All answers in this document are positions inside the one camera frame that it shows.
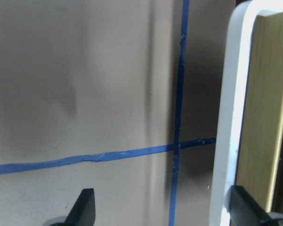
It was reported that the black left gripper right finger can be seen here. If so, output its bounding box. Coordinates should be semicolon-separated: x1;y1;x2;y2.
227;186;271;226

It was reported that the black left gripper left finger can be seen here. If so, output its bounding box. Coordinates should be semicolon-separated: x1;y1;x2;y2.
62;188;96;226

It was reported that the wooden drawer with white handle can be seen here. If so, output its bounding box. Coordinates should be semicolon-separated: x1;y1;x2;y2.
209;0;283;226

